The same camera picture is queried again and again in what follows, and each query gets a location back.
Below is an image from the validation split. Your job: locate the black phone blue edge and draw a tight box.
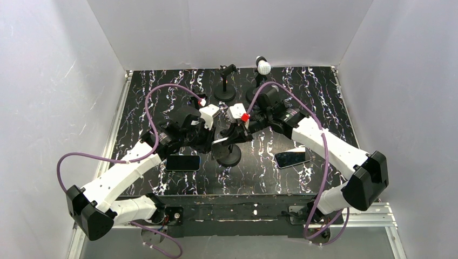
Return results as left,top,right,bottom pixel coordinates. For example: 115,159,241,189
165,155,201,172

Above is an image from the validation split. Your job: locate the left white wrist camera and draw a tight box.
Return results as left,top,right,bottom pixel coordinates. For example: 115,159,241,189
199,104,220,130

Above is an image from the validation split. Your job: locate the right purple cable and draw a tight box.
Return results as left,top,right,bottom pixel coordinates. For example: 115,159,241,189
247,81,351,247

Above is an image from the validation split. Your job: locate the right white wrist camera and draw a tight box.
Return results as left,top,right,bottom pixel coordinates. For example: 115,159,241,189
227,103,250,127

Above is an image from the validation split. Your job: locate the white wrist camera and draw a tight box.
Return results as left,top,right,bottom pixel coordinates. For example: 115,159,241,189
227,103,250,127
199,104,220,130

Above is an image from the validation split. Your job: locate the black phone stand front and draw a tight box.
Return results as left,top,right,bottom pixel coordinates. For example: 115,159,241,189
212,143,242,167

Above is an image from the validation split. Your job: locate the aluminium frame rail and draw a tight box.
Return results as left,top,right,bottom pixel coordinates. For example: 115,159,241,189
67,70,398,259

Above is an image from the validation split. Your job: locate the black phone silver edge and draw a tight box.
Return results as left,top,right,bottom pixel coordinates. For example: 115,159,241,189
274,147,311,169

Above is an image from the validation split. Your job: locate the black phone pink edge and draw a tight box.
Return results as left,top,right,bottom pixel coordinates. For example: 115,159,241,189
211,137,232,148

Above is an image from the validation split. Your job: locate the black phone stand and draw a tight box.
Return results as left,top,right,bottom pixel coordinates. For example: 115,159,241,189
212,143,242,167
197,93,207,107

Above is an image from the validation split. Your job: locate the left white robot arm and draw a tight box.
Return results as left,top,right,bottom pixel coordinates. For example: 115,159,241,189
65,104,220,241

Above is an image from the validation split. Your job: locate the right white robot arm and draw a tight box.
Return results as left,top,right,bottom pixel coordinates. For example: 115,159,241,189
223,85,389,221

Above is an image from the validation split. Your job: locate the black stand back middle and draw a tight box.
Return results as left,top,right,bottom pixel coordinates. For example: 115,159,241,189
213,64,237,102

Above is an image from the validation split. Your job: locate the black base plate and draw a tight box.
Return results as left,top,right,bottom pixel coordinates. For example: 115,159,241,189
130,193,353,238

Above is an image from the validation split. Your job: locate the white microphone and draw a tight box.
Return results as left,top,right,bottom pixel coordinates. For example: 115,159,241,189
255,56,272,76

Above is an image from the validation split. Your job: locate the black microphone stand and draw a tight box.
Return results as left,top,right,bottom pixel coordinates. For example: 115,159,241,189
245,73,267,103

